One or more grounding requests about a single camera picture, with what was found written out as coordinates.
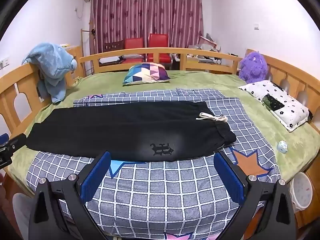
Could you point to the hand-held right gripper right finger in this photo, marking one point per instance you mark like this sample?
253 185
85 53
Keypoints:
230 180

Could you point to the colourful geometric pillow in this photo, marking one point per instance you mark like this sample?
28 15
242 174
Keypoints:
147 73

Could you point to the dark wooden chair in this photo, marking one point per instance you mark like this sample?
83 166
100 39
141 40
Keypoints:
113 46

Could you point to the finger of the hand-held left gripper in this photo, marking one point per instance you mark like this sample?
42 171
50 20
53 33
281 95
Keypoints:
17 140

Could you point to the wooden rack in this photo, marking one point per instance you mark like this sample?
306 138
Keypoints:
82 42

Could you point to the person's grey trouser leg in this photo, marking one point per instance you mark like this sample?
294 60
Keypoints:
22 210

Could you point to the black pants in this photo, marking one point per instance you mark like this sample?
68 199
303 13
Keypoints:
112 132

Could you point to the red chair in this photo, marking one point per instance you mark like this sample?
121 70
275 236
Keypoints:
133 43
158 41

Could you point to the wooden cabinet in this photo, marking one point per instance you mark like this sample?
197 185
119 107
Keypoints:
76 52

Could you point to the dark green cloth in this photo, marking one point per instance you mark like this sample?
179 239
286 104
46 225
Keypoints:
272 102

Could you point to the small blue toy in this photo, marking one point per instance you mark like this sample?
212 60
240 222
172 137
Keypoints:
282 147

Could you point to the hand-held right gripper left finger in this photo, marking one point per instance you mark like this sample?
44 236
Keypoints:
96 177

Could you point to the white wall socket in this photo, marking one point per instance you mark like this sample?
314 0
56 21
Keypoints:
3 62

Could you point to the blue plush elephant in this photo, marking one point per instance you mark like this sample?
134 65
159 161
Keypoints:
53 62

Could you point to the purple plush toy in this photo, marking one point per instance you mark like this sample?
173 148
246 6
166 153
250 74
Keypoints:
252 67

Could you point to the green bed sheet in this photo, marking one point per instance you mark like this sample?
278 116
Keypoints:
200 80

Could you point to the white plastic bucket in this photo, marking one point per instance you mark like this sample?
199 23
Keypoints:
301 190

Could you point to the grey checkered star blanket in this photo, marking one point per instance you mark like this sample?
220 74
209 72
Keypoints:
162 192

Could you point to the white flowered pillow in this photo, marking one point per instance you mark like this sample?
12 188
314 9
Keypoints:
287 115

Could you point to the dark red curtain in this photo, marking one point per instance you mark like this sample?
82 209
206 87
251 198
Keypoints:
147 10

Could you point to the pile of cardboard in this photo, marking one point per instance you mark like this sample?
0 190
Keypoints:
208 43

